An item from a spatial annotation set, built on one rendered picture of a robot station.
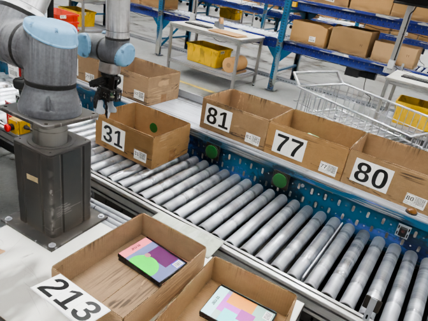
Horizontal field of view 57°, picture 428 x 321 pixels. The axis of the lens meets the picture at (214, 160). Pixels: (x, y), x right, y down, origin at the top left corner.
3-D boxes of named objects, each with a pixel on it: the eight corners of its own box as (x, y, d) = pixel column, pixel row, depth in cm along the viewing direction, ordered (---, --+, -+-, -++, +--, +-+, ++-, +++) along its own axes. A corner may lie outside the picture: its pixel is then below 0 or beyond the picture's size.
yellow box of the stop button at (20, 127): (6, 132, 192) (4, 118, 189) (22, 127, 199) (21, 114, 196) (23, 141, 186) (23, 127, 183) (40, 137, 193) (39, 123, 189)
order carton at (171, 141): (94, 142, 208) (94, 112, 200) (134, 129, 231) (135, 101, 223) (151, 170, 190) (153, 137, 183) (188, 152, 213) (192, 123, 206)
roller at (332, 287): (315, 302, 134) (319, 292, 132) (357, 234, 175) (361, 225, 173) (329, 310, 132) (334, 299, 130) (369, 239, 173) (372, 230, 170)
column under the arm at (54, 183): (51, 252, 131) (47, 164, 116) (0, 221, 141) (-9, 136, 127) (107, 218, 152) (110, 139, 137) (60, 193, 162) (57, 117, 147)
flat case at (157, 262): (159, 286, 122) (159, 283, 121) (117, 256, 131) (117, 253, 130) (187, 265, 132) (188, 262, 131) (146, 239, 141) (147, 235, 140)
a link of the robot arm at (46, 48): (47, 88, 114) (48, 25, 107) (8, 74, 120) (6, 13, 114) (87, 83, 126) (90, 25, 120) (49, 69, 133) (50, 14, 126)
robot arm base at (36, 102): (46, 124, 115) (46, 91, 111) (4, 106, 123) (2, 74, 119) (94, 113, 131) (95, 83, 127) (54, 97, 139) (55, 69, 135)
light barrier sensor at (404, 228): (392, 237, 164) (398, 224, 161) (393, 235, 165) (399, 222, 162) (405, 242, 162) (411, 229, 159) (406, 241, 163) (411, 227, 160)
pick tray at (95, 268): (50, 293, 116) (49, 267, 111) (141, 234, 146) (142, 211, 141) (121, 347, 103) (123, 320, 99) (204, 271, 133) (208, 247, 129)
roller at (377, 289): (353, 323, 129) (358, 312, 126) (387, 248, 169) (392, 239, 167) (368, 332, 126) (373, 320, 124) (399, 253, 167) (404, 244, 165)
